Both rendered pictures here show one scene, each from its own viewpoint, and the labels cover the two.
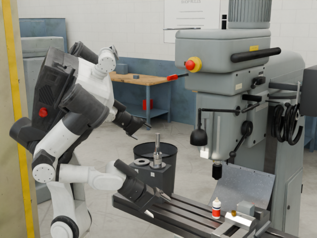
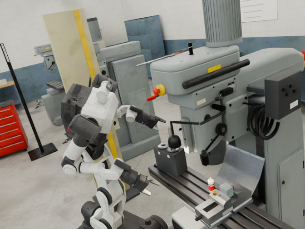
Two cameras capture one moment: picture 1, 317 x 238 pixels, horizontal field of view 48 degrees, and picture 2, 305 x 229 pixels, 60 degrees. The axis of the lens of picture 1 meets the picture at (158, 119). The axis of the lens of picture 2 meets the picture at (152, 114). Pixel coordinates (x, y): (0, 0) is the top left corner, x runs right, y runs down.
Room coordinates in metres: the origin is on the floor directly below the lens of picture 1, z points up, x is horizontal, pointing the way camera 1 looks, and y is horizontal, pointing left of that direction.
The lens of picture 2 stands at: (0.17, -0.60, 2.14)
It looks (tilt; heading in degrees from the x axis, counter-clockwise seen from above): 21 degrees down; 23
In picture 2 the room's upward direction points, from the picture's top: 11 degrees counter-clockwise
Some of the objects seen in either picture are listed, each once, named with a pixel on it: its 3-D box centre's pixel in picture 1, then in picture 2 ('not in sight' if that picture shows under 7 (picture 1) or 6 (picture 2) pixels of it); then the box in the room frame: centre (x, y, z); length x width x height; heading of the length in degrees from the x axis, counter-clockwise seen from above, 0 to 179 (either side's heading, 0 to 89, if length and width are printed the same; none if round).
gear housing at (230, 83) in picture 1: (226, 76); (202, 89); (1.61, -0.31, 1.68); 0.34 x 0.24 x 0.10; 142
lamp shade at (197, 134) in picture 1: (198, 136); (174, 140); (1.39, -0.17, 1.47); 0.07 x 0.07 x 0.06
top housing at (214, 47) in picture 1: (224, 47); (195, 67); (1.59, -0.29, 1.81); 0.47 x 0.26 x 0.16; 142
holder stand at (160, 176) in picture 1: (149, 179); (170, 158); (1.84, 0.05, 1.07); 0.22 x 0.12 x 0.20; 63
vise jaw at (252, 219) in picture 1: (239, 219); (219, 198); (1.44, -0.37, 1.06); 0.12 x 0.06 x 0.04; 50
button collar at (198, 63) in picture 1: (194, 64); (160, 90); (1.40, -0.14, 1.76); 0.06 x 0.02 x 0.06; 52
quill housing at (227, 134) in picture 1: (220, 123); (201, 124); (1.58, -0.28, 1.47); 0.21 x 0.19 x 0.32; 52
